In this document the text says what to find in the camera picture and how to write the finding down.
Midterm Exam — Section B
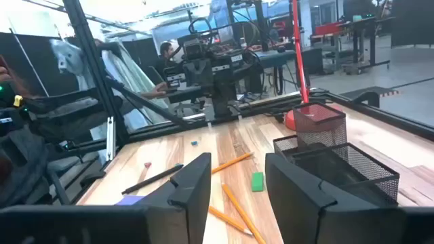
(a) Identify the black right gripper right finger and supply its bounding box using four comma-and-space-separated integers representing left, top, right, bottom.
265, 152, 404, 244

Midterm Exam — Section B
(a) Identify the orange pencil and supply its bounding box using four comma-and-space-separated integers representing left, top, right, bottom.
208, 205, 254, 237
211, 152, 255, 175
221, 183, 268, 244

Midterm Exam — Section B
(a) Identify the green eraser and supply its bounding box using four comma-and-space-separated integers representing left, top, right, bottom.
251, 171, 265, 193

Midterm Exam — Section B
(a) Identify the person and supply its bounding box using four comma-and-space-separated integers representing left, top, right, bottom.
140, 41, 180, 100

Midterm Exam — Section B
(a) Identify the black mesh desk organizer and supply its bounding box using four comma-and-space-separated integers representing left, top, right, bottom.
273, 102, 400, 207

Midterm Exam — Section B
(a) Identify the black ramp with striped edge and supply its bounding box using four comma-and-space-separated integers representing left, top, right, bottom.
340, 85, 401, 108

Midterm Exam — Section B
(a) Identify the red desk lamp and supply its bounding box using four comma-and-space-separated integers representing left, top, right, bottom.
283, 0, 345, 132

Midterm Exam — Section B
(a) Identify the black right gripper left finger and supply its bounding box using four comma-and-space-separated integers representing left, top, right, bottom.
135, 152, 212, 244

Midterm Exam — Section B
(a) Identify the purple sticky note pad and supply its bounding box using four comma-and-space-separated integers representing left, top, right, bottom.
114, 195, 146, 206

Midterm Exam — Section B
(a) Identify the black pen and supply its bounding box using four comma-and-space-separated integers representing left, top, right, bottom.
121, 163, 184, 196

